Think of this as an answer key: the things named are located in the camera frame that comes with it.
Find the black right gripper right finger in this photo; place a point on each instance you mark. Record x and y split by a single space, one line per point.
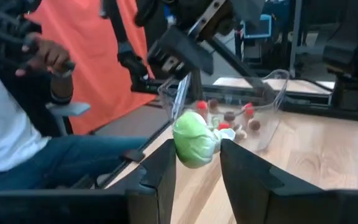
275 202

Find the person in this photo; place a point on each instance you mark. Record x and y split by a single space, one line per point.
5 130

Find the green cap mushroom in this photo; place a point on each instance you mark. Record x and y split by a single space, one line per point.
194 140

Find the orange fabric curtain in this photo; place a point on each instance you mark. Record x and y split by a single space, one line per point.
104 62

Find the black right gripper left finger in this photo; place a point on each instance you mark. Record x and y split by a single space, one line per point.
89 208

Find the blue screen monitor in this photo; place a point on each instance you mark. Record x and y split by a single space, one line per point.
257 26

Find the grey chair armrest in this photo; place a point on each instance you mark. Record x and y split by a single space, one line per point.
68 109

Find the person's hand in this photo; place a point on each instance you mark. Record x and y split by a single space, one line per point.
48 56

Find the clear plastic bin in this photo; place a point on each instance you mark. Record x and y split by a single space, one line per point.
266 137

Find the brown cap mushroom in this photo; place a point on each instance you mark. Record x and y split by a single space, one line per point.
229 116
213 103

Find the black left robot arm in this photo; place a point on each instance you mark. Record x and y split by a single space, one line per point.
350 46

